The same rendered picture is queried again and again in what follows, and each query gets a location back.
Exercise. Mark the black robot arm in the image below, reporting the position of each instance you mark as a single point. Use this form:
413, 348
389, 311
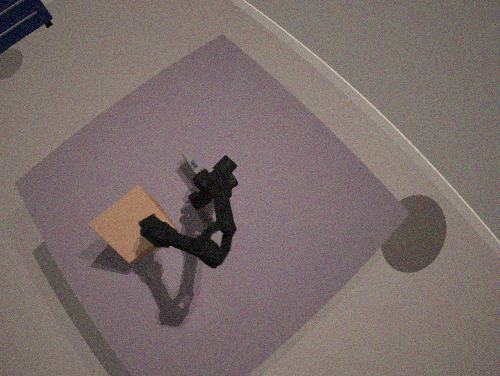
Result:
161, 234

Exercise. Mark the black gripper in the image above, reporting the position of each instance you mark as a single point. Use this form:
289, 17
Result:
199, 199

